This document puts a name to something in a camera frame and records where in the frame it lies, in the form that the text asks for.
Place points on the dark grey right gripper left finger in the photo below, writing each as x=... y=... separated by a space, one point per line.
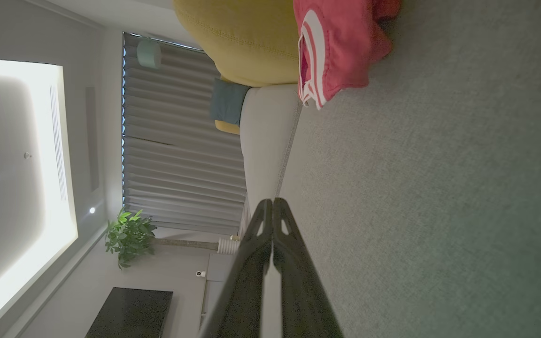
x=244 y=281

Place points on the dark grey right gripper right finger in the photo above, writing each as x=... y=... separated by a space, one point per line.
x=303 y=291

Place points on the red jersey with white trim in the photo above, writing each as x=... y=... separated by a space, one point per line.
x=341 y=47

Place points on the red shorts with white stripe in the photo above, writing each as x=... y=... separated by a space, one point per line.
x=389 y=7

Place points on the black television screen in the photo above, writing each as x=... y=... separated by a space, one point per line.
x=129 y=314

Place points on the green potted plant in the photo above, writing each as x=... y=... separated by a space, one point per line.
x=129 y=237

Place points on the grey pleated curtain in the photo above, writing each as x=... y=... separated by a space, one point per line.
x=181 y=155

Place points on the long grey sofa seat cushion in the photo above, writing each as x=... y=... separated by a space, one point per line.
x=266 y=141

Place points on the large grey sofa chaise seat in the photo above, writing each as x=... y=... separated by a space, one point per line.
x=439 y=188

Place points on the teal throw pillow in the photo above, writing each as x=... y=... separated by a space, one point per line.
x=228 y=101

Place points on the long white ceiling air vent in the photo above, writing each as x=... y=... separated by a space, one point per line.
x=58 y=141

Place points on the large yellow sofa back cushion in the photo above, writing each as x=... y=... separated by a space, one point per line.
x=242 y=37

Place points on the pale green pendant lamp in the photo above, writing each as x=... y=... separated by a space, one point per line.
x=148 y=54

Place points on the small white security camera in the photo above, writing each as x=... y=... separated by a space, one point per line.
x=200 y=273

